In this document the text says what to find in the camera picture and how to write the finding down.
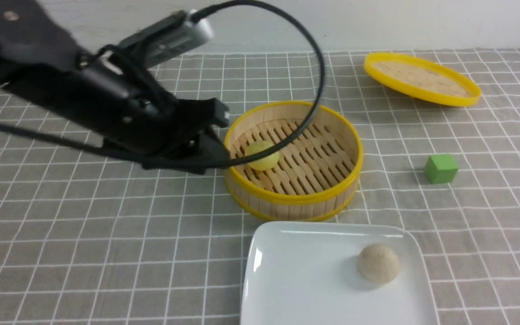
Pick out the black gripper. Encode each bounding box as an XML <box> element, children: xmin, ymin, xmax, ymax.
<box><xmin>68</xmin><ymin>47</ymin><xmax>230</xmax><ymax>175</ymax></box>

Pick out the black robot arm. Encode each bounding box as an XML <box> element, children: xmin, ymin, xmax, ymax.
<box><xmin>0</xmin><ymin>0</ymin><xmax>234</xmax><ymax>174</ymax></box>

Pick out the black cable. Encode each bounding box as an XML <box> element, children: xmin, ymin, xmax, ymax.
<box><xmin>0</xmin><ymin>0</ymin><xmax>326</xmax><ymax>170</ymax></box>

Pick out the yellow rimmed steamer lid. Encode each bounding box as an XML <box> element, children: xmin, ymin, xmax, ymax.
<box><xmin>363</xmin><ymin>52</ymin><xmax>482</xmax><ymax>107</ymax></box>

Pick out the yellow steamed bun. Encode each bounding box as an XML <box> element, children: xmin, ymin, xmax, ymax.
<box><xmin>244</xmin><ymin>140</ymin><xmax>280</xmax><ymax>172</ymax></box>

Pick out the grey checked tablecloth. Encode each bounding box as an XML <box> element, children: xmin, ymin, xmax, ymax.
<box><xmin>0</xmin><ymin>49</ymin><xmax>520</xmax><ymax>325</ymax></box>

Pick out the white square plate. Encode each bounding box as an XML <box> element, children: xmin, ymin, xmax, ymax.
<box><xmin>240</xmin><ymin>222</ymin><xmax>439</xmax><ymax>325</ymax></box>

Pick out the green cube block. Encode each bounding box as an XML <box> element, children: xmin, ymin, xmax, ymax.
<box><xmin>424</xmin><ymin>153</ymin><xmax>459</xmax><ymax>184</ymax></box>

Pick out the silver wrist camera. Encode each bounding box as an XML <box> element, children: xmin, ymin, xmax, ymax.
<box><xmin>117</xmin><ymin>9</ymin><xmax>214</xmax><ymax>68</ymax></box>

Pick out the white steamed bun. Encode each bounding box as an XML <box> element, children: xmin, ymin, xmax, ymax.
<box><xmin>357</xmin><ymin>243</ymin><xmax>402</xmax><ymax>285</ymax></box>

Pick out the bamboo steamer basket yellow rim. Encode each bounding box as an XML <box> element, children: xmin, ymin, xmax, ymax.
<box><xmin>224</xmin><ymin>101</ymin><xmax>364</xmax><ymax>221</ymax></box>

